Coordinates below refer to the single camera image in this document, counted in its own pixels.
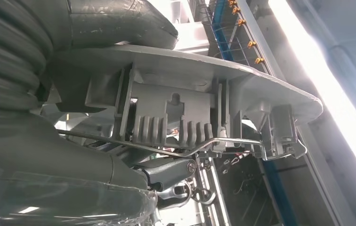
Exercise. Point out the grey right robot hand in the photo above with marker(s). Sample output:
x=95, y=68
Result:
x=40, y=156

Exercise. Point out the orange clip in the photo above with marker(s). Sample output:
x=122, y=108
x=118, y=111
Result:
x=231, y=2
x=252, y=44
x=259, y=60
x=236, y=10
x=241, y=22

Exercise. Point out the ceiling light strip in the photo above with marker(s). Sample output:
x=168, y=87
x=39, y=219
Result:
x=321, y=78

